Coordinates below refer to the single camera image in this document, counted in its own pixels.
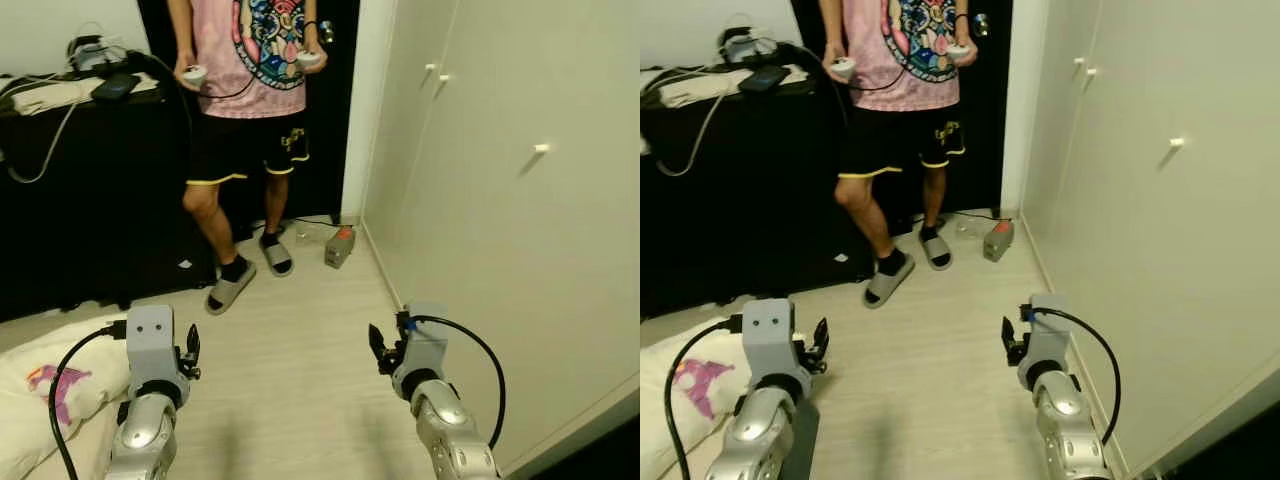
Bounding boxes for cream cartoon print blanket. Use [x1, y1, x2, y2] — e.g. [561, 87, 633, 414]
[0, 315, 133, 480]
[640, 335, 749, 480]

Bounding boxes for grey slide sandal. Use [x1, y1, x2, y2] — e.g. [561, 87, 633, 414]
[260, 232, 296, 278]
[918, 225, 953, 271]
[863, 252, 916, 309]
[205, 258, 258, 316]

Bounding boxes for small grey box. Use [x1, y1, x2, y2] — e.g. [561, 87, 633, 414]
[323, 226, 357, 269]
[982, 218, 1016, 263]

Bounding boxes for black dresser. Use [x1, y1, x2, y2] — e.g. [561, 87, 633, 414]
[0, 72, 216, 323]
[640, 65, 871, 319]

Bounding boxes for white wardrobe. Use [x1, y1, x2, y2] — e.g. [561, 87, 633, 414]
[1020, 0, 1280, 477]
[360, 0, 641, 473]

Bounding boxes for black smartphone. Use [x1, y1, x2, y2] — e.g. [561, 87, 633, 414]
[738, 64, 792, 96]
[90, 72, 142, 102]

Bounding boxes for white towel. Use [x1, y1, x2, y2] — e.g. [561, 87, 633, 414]
[650, 66, 811, 109]
[0, 76, 161, 119]

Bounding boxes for person in pink shirt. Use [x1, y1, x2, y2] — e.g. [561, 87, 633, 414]
[818, 0, 986, 296]
[165, 0, 331, 301]

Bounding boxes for grey charger device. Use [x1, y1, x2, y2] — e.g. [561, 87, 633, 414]
[65, 33, 131, 76]
[718, 22, 783, 67]

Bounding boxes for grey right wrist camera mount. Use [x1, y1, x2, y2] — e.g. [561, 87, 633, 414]
[400, 302, 451, 376]
[1022, 293, 1071, 366]

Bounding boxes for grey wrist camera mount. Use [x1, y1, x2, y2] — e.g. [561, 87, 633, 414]
[742, 298, 797, 381]
[125, 305, 177, 386]
[400, 302, 451, 376]
[1022, 293, 1071, 366]

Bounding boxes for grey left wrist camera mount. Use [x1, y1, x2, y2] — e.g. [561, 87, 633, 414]
[742, 298, 797, 381]
[125, 305, 177, 386]

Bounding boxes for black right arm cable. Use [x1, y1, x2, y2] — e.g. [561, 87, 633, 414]
[1028, 307, 1123, 446]
[403, 314, 507, 451]

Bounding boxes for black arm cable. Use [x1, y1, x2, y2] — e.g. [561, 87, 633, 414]
[49, 320, 129, 480]
[1028, 307, 1123, 446]
[403, 314, 507, 451]
[664, 313, 746, 480]

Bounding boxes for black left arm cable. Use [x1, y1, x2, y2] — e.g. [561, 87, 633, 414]
[664, 313, 746, 480]
[49, 320, 129, 480]

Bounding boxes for white looping cable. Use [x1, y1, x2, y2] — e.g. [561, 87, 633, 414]
[3, 98, 86, 186]
[652, 92, 729, 179]

